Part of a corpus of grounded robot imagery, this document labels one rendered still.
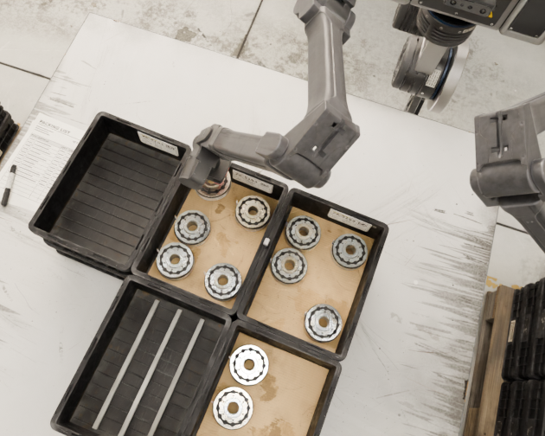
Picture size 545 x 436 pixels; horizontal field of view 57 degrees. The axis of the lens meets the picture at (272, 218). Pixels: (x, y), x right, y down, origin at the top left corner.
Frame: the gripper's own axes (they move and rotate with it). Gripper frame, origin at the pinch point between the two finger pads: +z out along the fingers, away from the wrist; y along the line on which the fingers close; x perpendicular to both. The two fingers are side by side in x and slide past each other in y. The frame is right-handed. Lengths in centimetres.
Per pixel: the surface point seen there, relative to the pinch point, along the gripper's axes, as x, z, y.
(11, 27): 69, 96, -157
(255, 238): -7.2, 15.0, 15.9
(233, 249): -13.0, 14.6, 11.3
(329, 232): 3.3, 16.0, 34.9
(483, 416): -20, 86, 119
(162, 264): -25.4, 10.8, -4.4
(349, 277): -7.0, 15.8, 45.2
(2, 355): -65, 24, -38
